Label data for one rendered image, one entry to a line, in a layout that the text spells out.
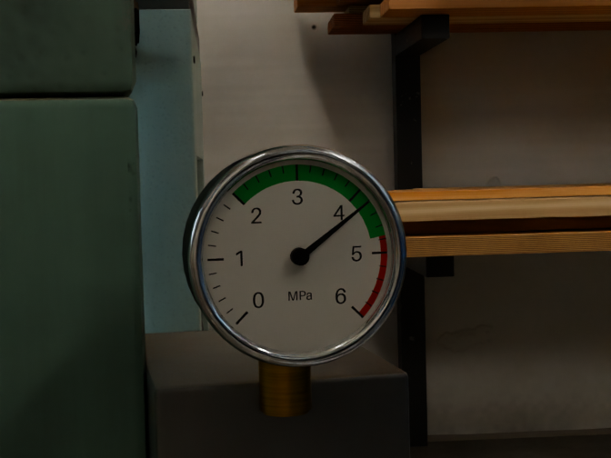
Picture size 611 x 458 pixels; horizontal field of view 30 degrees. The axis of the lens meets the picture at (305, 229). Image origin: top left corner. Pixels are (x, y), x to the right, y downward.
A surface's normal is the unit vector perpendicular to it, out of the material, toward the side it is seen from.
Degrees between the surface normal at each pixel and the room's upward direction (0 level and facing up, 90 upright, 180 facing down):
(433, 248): 90
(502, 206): 89
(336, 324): 90
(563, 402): 90
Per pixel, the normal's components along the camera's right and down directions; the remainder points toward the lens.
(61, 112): 0.20, 0.04
